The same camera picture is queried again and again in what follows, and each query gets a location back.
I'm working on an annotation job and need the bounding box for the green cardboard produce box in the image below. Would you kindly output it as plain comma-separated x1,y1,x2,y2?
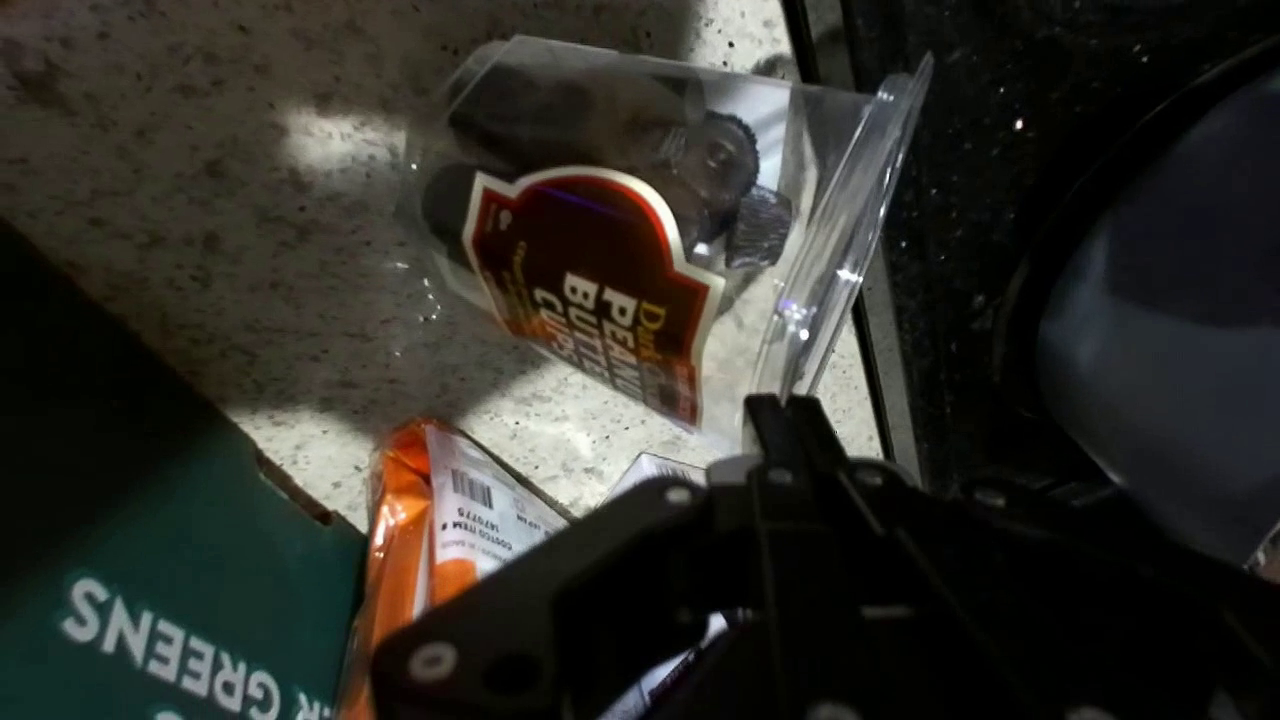
0,214,373,720

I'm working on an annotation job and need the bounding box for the clear plastic candy container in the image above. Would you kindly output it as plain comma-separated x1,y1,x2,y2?
415,34,934,443

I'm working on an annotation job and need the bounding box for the black stove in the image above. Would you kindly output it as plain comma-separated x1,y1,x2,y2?
775,0,1280,535

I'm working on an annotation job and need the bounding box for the orange snack bag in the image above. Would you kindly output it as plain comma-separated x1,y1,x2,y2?
334,414,575,720

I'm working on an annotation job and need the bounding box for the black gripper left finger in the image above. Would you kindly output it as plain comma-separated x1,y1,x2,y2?
367,391,797,720

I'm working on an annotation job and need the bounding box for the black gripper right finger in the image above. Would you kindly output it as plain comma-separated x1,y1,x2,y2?
788,391,1280,720

